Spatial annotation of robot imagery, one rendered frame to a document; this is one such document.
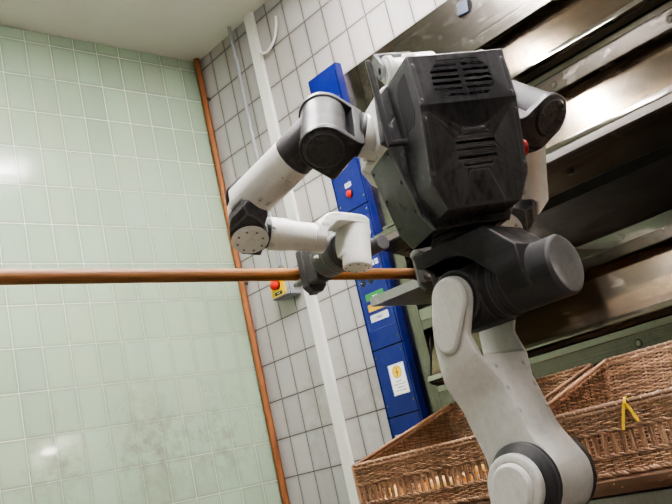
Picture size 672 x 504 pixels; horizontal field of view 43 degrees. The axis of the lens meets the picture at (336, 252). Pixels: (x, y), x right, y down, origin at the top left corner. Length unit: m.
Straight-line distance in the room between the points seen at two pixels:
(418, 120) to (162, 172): 2.15
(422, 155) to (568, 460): 0.59
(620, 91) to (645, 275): 0.51
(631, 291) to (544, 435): 0.94
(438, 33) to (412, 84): 1.36
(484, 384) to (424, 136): 0.46
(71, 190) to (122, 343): 0.61
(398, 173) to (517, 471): 0.58
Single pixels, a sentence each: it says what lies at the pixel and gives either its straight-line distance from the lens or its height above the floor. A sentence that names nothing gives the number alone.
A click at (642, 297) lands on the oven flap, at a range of 2.45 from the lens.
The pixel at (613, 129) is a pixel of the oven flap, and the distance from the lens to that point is 2.35.
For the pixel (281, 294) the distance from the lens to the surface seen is 3.32.
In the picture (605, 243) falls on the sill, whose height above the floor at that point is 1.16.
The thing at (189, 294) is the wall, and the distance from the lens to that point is 3.46.
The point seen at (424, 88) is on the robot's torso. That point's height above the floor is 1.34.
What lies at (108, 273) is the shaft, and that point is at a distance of 1.78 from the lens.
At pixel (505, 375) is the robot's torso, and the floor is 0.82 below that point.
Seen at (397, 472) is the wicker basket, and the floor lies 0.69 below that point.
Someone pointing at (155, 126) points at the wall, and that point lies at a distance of 3.70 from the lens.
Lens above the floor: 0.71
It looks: 14 degrees up
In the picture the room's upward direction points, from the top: 13 degrees counter-clockwise
